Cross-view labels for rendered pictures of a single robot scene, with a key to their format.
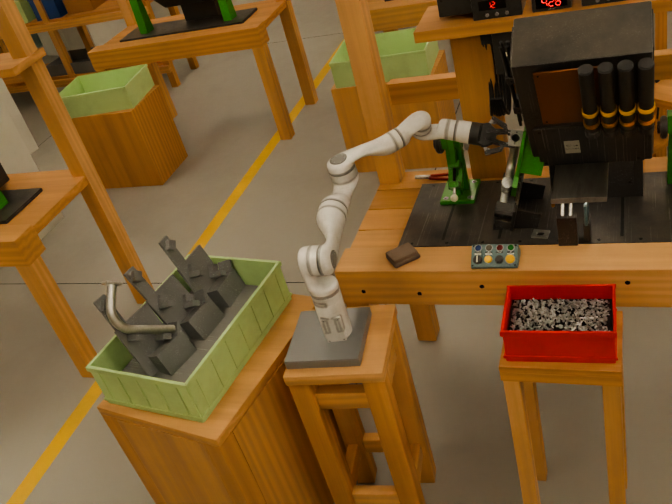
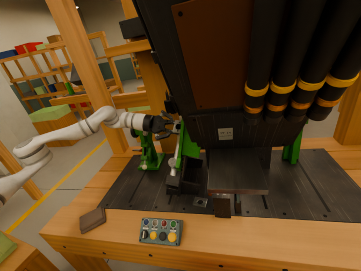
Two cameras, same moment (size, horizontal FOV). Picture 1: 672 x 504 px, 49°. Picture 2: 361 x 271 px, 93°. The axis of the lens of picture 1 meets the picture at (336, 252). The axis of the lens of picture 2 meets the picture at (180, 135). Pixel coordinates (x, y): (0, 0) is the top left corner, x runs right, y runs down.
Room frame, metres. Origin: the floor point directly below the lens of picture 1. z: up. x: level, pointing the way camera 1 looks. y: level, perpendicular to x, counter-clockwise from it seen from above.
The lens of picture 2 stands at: (1.52, -0.56, 1.50)
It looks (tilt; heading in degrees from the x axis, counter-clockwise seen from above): 28 degrees down; 349
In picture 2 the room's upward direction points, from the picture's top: 11 degrees counter-clockwise
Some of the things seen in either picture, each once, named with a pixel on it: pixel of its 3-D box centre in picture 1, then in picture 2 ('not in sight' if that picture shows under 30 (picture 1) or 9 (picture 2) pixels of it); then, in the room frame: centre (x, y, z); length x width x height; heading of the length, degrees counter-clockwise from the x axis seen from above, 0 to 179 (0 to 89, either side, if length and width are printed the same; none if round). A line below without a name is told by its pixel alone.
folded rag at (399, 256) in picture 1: (402, 254); (92, 219); (2.10, -0.22, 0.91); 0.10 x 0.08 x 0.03; 102
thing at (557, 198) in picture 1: (581, 168); (231, 152); (1.99, -0.82, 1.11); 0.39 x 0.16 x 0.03; 153
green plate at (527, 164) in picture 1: (531, 150); (190, 136); (2.09, -0.70, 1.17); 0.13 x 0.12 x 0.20; 63
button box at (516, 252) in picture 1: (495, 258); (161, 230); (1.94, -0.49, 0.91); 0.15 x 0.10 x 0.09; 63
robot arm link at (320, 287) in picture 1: (318, 271); not in sight; (1.84, 0.07, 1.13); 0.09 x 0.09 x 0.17; 68
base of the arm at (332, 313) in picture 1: (331, 311); not in sight; (1.84, 0.07, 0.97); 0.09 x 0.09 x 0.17; 76
